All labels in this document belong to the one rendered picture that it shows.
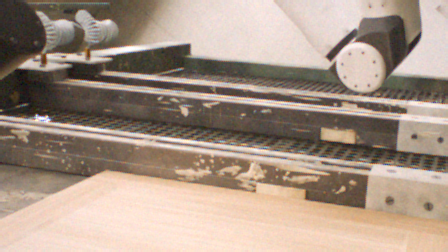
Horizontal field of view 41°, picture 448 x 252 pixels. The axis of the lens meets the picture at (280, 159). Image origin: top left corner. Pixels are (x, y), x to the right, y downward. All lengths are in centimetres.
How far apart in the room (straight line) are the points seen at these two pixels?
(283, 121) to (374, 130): 21
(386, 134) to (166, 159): 53
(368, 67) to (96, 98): 85
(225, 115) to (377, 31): 62
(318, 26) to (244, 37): 568
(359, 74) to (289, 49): 555
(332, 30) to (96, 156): 44
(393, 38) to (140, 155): 44
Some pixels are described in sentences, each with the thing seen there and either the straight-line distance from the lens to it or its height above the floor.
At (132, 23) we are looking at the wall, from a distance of 727.
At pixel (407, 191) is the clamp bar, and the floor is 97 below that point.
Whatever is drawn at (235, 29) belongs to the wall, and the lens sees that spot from 663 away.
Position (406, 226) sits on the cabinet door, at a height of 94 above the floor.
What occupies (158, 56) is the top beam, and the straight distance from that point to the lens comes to 228.
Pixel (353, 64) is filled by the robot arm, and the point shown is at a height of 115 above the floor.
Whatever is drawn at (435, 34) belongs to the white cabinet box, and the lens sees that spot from 464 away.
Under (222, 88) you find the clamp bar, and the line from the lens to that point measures 159.
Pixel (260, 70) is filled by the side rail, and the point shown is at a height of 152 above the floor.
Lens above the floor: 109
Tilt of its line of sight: 3 degrees up
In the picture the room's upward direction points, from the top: 49 degrees counter-clockwise
